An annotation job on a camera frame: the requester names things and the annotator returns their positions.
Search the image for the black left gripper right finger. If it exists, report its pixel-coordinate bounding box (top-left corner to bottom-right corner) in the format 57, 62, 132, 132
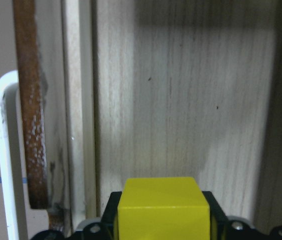
202, 191, 228, 240

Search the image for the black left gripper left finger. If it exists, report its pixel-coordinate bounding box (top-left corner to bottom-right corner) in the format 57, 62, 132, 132
101, 191, 122, 240

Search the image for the yellow wooden block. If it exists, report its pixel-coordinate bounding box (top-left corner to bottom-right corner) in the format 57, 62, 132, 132
117, 177, 211, 240

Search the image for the wooden drawer with white handle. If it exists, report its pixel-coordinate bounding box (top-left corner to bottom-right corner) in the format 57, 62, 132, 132
0, 0, 282, 240

